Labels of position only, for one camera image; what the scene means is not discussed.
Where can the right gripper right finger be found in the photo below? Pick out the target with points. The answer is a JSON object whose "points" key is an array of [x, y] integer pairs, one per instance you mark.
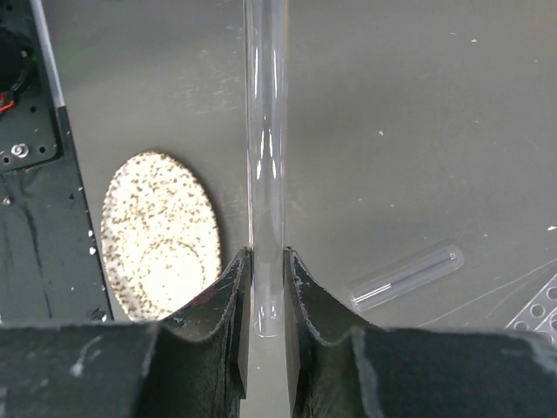
{"points": [[340, 365]]}

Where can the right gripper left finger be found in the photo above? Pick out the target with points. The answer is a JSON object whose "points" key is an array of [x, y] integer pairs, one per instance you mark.
{"points": [[193, 363]]}

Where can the short glass test tube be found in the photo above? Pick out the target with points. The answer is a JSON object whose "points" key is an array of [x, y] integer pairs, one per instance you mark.
{"points": [[266, 92]]}

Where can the blue capped tube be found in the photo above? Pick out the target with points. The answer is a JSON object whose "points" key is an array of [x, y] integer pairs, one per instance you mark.
{"points": [[404, 276]]}

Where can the speckled white plate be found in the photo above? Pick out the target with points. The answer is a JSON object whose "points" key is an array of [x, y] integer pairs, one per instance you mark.
{"points": [[159, 236]]}

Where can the clear plastic tube rack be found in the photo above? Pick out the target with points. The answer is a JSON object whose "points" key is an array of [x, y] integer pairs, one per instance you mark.
{"points": [[539, 314]]}

